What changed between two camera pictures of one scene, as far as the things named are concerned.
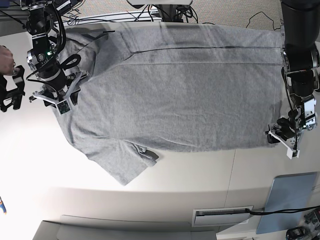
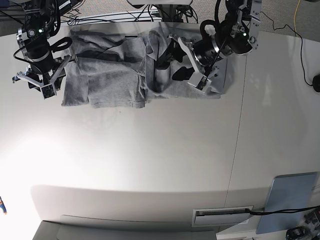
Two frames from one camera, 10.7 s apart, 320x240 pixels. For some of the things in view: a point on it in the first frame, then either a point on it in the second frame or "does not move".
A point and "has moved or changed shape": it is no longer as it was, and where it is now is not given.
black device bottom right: (297, 233) does not move
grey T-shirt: (147, 89) has moved or changed shape
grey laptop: (288, 192) does not move
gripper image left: (55, 80) → (43, 63)
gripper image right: (287, 130) → (206, 53)
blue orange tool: (2, 204) does not move
